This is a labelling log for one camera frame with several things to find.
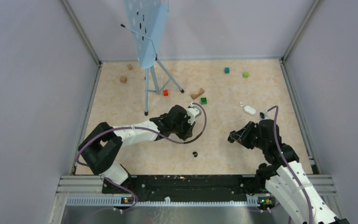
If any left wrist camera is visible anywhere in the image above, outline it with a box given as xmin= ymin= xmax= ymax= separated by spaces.
xmin=186 ymin=106 xmax=202 ymax=125

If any white charging case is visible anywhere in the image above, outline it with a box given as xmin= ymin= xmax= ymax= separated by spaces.
xmin=243 ymin=105 xmax=257 ymax=115

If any wooden cube near stand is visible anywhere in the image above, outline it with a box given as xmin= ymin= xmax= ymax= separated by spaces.
xmin=119 ymin=76 xmax=127 ymax=84

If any light blue music stand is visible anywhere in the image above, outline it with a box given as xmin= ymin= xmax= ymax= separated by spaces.
xmin=121 ymin=0 xmax=184 ymax=116

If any teal cube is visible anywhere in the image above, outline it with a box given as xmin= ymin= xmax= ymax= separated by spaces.
xmin=224 ymin=67 xmax=230 ymax=74

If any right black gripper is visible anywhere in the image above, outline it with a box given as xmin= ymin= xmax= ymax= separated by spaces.
xmin=230 ymin=121 xmax=267 ymax=150

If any aluminium rail frame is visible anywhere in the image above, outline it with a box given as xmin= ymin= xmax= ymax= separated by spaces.
xmin=48 ymin=175 xmax=346 ymax=224

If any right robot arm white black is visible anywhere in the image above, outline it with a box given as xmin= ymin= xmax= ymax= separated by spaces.
xmin=227 ymin=119 xmax=348 ymax=224

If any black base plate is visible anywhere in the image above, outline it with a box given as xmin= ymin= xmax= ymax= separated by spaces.
xmin=102 ymin=175 xmax=270 ymax=203

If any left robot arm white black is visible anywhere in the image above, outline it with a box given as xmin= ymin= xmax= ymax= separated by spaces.
xmin=76 ymin=105 xmax=202 ymax=193

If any green lego brick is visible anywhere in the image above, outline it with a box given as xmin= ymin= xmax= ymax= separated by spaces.
xmin=200 ymin=98 xmax=207 ymax=105

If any lime green cube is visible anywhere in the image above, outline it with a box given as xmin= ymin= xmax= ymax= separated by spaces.
xmin=242 ymin=71 xmax=249 ymax=78

